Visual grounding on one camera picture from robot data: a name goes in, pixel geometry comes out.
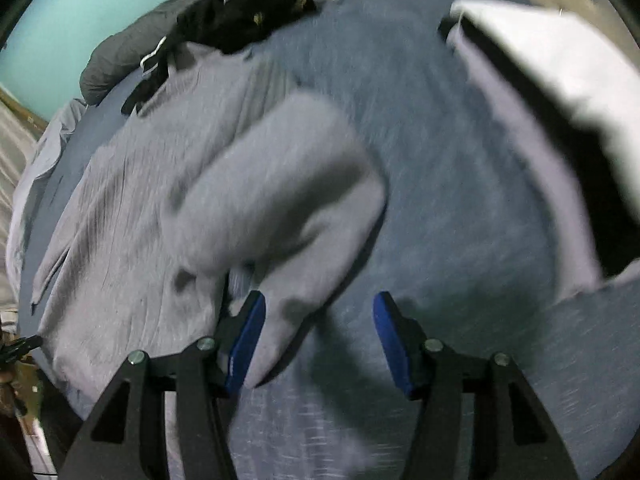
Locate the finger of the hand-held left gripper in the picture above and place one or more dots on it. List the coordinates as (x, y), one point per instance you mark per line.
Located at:
(22, 346)

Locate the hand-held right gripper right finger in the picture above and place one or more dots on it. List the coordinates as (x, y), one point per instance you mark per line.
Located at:
(395, 345)

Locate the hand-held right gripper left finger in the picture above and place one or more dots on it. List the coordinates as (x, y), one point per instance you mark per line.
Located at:
(245, 345)

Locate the grey knit sweater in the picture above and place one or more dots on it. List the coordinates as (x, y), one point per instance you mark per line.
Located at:
(150, 200)

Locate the pile of dark clothes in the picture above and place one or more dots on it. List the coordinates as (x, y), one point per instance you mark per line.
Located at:
(230, 20)

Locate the bed with blue sheet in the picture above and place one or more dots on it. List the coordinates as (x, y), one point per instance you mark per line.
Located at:
(450, 210)

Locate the pale curtain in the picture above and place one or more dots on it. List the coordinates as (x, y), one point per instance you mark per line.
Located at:
(12, 160)

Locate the lavender crumpled sheet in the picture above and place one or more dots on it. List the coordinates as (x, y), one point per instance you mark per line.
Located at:
(45, 160)

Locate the black folded garment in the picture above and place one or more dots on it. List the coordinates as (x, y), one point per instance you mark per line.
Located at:
(575, 160)

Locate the black white striped garment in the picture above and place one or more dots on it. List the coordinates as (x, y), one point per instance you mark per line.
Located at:
(152, 55)

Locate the dark grey rolled duvet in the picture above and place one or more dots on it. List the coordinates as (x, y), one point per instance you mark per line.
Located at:
(130, 55)

